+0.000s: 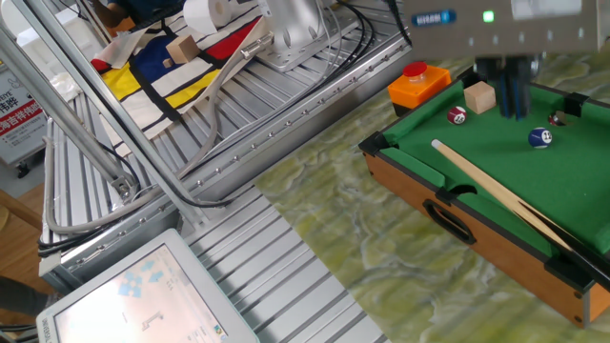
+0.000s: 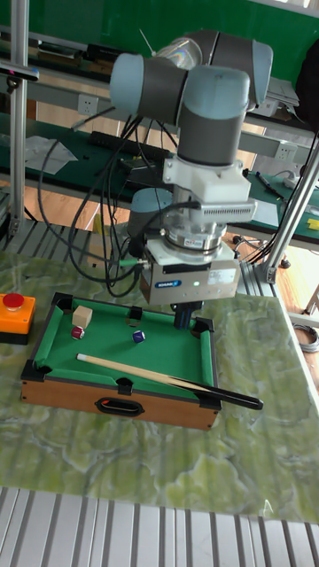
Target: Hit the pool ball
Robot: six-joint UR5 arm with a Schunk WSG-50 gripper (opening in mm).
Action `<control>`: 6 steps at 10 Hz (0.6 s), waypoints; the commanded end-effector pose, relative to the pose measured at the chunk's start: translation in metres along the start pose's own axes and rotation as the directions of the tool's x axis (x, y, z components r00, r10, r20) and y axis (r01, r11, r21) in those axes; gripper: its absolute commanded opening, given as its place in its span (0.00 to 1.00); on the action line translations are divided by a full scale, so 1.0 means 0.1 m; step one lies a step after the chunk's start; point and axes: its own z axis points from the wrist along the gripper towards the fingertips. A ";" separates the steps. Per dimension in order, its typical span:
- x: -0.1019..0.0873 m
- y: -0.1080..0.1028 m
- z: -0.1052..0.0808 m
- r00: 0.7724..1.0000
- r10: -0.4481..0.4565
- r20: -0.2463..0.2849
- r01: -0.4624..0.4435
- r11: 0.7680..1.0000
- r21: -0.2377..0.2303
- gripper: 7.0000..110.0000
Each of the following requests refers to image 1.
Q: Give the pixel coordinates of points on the silver Schunk gripper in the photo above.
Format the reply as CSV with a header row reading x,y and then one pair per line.
x,y
500,33

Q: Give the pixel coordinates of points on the bare person forearm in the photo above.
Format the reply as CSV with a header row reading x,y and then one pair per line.
x,y
112,14

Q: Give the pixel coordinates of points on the dark red pool ball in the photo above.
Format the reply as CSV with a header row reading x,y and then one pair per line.
x,y
554,119

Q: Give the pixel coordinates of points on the blue striped pool ball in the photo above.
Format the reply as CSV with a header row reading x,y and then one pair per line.
x,y
540,137

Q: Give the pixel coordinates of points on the maroon striped pool ball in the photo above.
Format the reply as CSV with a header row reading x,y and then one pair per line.
x,y
457,115

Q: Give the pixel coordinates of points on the mini green felt pool table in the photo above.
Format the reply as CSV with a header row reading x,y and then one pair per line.
x,y
548,181

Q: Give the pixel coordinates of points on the orange box red push button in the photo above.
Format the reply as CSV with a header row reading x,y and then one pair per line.
x,y
419,88

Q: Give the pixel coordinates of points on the green marble pattern mat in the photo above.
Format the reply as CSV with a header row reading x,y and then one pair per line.
x,y
381,267

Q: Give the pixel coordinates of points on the white paper roll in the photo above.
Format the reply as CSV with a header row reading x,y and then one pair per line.
x,y
207,13

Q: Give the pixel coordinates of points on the small wooden cube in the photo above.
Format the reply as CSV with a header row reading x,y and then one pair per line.
x,y
167,62

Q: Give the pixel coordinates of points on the colour block patterned cloth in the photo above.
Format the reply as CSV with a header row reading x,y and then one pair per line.
x,y
148,62

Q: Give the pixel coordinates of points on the orange brown box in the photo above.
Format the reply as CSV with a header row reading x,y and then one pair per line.
x,y
123,28

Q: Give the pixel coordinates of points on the white touchscreen teach pendant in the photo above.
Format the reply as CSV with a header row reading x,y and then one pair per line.
x,y
143,295

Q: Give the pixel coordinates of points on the white crumpled tissue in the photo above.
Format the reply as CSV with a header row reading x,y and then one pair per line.
x,y
67,86

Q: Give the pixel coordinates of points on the white sign red lettering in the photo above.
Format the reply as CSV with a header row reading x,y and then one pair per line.
x,y
19,119

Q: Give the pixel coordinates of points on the wooden furniture piece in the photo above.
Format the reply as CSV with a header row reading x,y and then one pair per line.
x,y
14,208

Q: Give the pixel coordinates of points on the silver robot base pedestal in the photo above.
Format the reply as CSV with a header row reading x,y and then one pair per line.
x,y
295,28

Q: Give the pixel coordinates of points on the aluminium frame post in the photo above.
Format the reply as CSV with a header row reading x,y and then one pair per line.
x,y
114,112

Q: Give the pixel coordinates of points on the aluminium diagonal frame strut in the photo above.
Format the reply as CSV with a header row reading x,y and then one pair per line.
x,y
57,109

